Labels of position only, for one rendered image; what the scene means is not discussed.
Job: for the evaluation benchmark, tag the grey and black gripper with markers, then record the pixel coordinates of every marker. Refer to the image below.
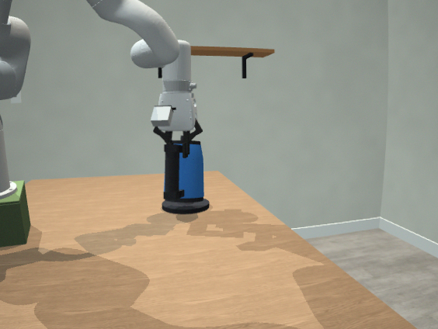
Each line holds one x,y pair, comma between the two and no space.
184,118

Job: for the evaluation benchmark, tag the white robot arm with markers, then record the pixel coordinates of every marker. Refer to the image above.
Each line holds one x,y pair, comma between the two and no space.
162,51

